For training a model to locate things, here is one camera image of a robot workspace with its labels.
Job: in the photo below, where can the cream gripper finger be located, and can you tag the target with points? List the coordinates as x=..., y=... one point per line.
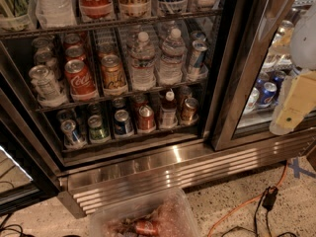
x=297, y=98

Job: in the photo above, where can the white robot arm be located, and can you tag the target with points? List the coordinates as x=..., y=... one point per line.
x=303, y=41

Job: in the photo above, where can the blue pepsi can left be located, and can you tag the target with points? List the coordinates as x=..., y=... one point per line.
x=268, y=91

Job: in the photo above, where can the glass fridge door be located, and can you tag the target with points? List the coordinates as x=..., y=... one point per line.
x=252, y=30

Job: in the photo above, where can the copper can bottom right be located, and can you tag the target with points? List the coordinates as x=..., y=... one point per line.
x=189, y=110

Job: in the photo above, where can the slim silver blue can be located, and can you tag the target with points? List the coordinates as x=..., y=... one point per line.
x=198, y=51

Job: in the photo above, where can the red can bottom shelf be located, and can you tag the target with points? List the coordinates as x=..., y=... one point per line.
x=146, y=119

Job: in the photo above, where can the dark blue can bottom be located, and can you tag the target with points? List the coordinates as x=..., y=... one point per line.
x=123, y=124

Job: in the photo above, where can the orange gold can middle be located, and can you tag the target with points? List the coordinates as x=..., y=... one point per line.
x=113, y=73

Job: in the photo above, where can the red can in bin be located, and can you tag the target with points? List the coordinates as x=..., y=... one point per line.
x=146, y=227

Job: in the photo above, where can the green soda can front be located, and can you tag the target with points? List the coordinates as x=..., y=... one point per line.
x=97, y=131

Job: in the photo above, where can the red coca-cola can front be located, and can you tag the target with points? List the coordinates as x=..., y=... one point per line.
x=79, y=77

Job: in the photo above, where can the coca-cola bottle top shelf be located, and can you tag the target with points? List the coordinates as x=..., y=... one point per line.
x=95, y=9

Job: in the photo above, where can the blue can bottom left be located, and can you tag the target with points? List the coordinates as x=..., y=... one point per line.
x=70, y=130

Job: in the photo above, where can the silver can middle left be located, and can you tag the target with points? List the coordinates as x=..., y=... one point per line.
x=46, y=85

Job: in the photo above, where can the white bottle top shelf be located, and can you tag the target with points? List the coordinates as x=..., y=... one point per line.
x=55, y=13

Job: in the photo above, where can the black power adapter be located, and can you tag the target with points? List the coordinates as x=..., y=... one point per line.
x=270, y=198

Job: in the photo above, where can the clear water bottle right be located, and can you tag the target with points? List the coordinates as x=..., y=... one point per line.
x=171, y=61

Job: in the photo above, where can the clear water bottle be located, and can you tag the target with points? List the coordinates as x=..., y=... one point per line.
x=171, y=61
x=142, y=62

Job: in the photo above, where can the white capped juice bottle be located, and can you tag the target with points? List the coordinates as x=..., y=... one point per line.
x=168, y=111

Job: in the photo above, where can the clear water bottle left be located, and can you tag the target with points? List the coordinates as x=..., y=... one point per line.
x=142, y=62

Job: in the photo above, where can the clear plastic bin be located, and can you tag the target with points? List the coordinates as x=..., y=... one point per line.
x=169, y=208

